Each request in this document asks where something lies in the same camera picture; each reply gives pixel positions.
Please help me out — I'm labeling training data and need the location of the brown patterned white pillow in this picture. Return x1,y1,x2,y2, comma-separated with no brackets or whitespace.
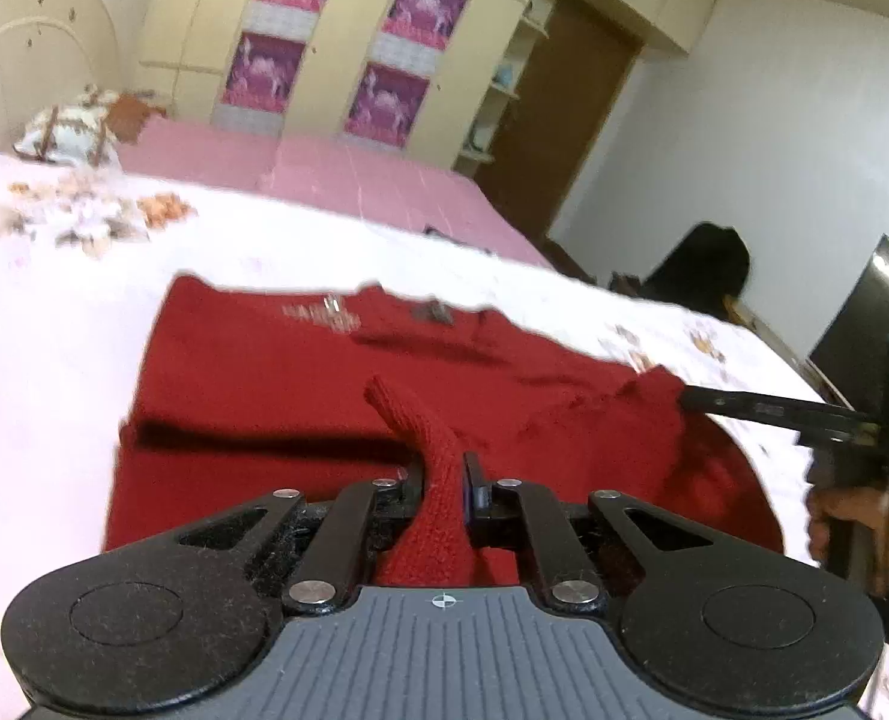
13,86,127,166

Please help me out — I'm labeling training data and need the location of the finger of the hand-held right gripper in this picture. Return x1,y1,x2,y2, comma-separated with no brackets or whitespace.
679,384,881,443

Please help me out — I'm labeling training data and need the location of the black bag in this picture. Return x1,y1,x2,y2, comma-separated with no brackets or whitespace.
637,221,752,320

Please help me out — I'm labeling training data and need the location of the cream round headboard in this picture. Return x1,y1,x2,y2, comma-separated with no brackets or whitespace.
0,0,122,155

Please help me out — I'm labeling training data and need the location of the brown wooden door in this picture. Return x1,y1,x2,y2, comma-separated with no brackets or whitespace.
474,0,645,242

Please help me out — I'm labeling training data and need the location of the cream wardrobe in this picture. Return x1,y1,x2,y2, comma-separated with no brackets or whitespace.
136,0,723,175

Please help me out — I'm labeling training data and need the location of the black television screen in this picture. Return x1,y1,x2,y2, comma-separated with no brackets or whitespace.
808,235,889,400

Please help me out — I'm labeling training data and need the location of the wooden furniture frame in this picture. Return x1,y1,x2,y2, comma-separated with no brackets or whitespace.
722,296,830,392

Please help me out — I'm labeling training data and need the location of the person's right hand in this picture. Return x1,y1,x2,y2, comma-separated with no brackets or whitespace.
804,486,889,595

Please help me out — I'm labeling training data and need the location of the pink checked bed sheet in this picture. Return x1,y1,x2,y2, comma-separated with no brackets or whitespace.
114,116,559,269

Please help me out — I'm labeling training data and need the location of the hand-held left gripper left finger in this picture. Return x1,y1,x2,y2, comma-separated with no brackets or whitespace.
178,457,427,616

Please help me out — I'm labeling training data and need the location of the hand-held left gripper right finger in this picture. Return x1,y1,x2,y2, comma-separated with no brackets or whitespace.
462,452,717,606

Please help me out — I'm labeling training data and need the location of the red sequined sweater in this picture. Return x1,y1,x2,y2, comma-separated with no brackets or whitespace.
103,275,785,587

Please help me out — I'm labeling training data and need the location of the orange striped cushion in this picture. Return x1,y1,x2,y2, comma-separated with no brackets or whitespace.
106,90,169,145

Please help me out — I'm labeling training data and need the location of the floral white blanket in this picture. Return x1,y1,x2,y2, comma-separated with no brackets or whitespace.
0,150,889,720

